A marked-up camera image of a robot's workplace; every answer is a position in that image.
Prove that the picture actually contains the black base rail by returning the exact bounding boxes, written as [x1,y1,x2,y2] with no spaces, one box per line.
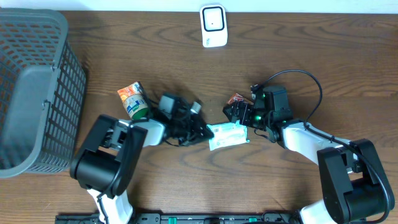
[54,211,302,224]

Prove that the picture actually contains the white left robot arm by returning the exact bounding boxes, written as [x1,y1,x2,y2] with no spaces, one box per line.
[70,106,214,223]

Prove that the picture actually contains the grey plastic mesh basket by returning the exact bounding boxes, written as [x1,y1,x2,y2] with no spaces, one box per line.
[1,8,87,179]

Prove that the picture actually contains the orange chocolate bar wrapper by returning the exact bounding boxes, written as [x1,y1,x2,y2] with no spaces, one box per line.
[226,93,253,105]

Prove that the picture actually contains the white barcode scanner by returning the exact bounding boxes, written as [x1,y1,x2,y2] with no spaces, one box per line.
[200,4,228,48]

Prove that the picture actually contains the green cap bottle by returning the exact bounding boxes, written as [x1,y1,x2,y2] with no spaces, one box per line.
[121,94,149,120]

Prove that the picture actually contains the black right camera cable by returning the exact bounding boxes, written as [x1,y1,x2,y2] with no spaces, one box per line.
[251,69,391,224]

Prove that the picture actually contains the orange Kleenex tissue pack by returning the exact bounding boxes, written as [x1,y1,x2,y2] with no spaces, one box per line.
[117,82,144,103]

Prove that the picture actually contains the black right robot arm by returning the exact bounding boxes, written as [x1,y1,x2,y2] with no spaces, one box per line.
[223,101,395,223]

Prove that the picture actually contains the green tissue pack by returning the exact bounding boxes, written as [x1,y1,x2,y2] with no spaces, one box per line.
[207,123,250,151]

